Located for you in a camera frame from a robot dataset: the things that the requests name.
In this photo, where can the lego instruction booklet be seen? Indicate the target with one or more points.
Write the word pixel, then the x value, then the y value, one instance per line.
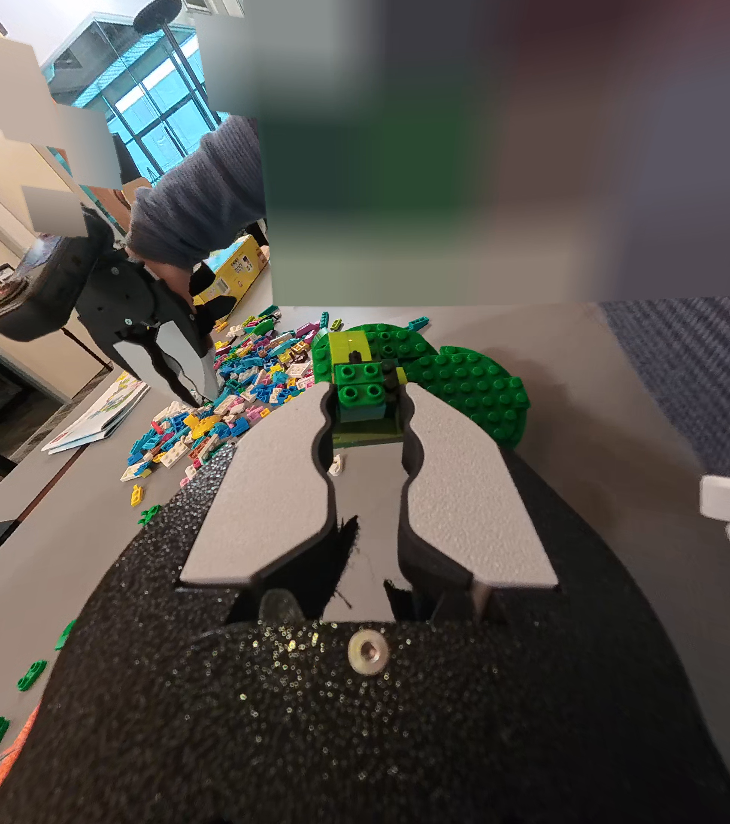
pixel 97 415

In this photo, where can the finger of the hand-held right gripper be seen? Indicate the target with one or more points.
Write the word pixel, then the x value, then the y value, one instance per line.
pixel 188 354
pixel 139 360

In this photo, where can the green lego baseplate build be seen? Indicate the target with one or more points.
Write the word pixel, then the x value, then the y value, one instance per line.
pixel 468 392

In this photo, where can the person's right forearm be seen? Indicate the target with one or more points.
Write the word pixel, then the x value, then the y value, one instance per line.
pixel 210 186

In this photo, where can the yellow lego box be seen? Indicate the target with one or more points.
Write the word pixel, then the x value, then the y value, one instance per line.
pixel 236 270

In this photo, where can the small white lego piece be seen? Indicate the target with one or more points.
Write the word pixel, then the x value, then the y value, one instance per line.
pixel 336 465

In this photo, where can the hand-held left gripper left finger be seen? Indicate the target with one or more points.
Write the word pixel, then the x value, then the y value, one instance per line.
pixel 262 489

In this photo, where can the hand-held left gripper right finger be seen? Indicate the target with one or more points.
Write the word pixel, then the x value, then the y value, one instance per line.
pixel 468 495

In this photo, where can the orange brick separator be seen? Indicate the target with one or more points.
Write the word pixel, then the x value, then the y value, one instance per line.
pixel 14 753

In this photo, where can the black floor lamp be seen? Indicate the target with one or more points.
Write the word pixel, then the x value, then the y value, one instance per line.
pixel 171 38

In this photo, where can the colourful lego brick pile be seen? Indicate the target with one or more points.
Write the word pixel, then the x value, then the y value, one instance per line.
pixel 242 386

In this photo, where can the person's right hand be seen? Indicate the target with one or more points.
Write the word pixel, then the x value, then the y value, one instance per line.
pixel 171 280

